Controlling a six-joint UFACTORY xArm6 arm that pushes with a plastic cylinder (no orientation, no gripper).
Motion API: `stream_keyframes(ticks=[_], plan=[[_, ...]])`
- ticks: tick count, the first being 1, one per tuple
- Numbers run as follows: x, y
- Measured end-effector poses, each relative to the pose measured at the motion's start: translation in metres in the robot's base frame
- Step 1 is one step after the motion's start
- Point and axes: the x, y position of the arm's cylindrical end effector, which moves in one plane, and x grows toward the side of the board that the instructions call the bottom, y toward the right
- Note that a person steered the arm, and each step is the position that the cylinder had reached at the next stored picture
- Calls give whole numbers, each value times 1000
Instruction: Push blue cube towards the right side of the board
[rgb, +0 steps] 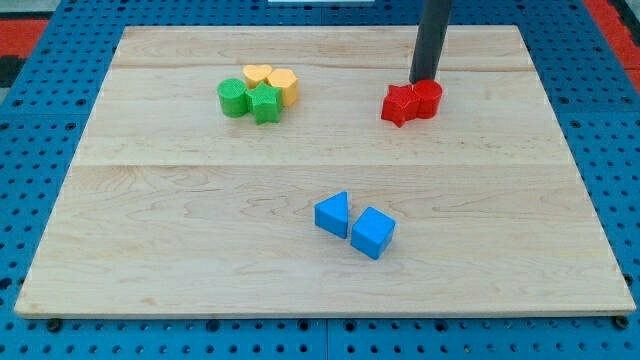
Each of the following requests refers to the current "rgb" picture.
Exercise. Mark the blue cube block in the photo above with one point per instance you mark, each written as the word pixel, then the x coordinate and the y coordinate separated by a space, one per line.
pixel 372 233

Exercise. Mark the light wooden board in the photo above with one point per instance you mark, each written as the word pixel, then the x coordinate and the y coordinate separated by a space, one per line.
pixel 171 209

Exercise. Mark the blue triangular prism block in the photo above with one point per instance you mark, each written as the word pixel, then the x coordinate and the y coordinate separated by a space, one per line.
pixel 332 214

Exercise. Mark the green star block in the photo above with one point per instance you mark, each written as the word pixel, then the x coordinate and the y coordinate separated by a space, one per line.
pixel 264 102

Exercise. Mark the yellow hexagon block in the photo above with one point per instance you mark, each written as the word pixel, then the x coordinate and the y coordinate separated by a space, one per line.
pixel 286 80

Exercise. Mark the red star block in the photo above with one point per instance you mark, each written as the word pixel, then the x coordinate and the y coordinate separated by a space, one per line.
pixel 400 105

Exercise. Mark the green cylinder block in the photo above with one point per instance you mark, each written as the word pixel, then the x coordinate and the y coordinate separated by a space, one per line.
pixel 232 97

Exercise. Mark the yellow heart block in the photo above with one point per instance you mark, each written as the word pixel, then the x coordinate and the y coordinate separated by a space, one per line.
pixel 254 74

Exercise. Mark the red cylinder block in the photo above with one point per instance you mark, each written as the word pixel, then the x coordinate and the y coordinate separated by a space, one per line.
pixel 430 93

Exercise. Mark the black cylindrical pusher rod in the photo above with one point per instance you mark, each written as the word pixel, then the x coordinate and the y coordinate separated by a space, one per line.
pixel 431 33

